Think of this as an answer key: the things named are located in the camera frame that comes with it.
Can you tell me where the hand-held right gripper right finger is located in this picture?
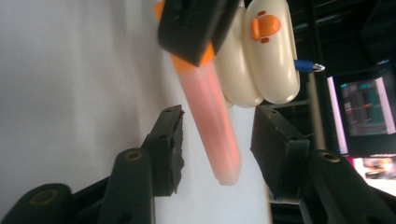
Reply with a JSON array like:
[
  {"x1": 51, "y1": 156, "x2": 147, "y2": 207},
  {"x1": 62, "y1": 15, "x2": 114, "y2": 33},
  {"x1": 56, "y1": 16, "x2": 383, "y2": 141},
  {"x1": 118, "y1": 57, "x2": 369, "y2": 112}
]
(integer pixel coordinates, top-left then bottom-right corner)
[{"x1": 250, "y1": 105, "x2": 311, "y2": 200}]

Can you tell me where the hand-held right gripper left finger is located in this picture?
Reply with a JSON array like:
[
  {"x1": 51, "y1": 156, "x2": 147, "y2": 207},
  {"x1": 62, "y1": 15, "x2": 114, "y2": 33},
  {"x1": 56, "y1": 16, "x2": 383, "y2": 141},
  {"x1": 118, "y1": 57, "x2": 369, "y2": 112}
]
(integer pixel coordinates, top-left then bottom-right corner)
[{"x1": 141, "y1": 105, "x2": 186, "y2": 198}]

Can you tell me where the pink orange highlighter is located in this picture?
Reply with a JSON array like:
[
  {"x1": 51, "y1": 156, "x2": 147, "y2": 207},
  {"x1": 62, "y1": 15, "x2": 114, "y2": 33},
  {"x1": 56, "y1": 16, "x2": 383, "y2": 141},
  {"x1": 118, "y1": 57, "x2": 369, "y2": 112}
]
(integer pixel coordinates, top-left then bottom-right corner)
[{"x1": 153, "y1": 0, "x2": 243, "y2": 187}]

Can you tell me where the cream ribbed pen holder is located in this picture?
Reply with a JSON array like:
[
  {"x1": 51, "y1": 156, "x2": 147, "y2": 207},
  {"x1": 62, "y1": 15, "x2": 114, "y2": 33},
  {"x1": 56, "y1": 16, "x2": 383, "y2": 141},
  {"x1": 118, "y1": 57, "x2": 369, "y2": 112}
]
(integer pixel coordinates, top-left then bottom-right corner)
[{"x1": 214, "y1": 0, "x2": 302, "y2": 109}]

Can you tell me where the blue pen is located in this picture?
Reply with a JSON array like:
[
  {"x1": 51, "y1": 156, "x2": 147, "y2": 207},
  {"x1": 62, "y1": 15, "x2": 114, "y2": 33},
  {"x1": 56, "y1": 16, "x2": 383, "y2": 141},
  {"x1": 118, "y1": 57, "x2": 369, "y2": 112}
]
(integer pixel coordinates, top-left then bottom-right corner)
[{"x1": 293, "y1": 59, "x2": 326, "y2": 73}]

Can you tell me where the grey metal stand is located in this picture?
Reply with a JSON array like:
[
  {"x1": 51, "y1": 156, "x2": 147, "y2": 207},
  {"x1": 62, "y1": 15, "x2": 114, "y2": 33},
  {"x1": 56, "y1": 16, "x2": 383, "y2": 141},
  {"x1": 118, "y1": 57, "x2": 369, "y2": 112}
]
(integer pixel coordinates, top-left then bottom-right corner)
[{"x1": 264, "y1": 72, "x2": 327, "y2": 150}]

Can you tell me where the bright screen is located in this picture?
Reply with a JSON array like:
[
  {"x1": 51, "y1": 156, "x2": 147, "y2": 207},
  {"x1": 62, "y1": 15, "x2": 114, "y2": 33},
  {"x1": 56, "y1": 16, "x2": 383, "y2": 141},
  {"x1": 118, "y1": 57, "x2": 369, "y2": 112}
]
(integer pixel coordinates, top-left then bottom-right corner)
[{"x1": 349, "y1": 155, "x2": 396, "y2": 198}]

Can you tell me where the computer monitor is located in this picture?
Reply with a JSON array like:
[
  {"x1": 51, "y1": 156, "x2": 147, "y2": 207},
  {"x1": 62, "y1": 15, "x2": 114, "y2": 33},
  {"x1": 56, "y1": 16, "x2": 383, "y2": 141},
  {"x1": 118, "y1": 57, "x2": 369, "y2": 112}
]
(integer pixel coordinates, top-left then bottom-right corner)
[{"x1": 326, "y1": 69, "x2": 396, "y2": 157}]

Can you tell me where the white table mat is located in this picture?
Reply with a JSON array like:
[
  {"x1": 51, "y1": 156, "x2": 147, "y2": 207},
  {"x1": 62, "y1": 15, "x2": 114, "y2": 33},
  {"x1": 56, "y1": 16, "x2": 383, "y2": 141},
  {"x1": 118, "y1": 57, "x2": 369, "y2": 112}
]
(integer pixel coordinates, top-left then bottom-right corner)
[{"x1": 0, "y1": 0, "x2": 273, "y2": 224}]

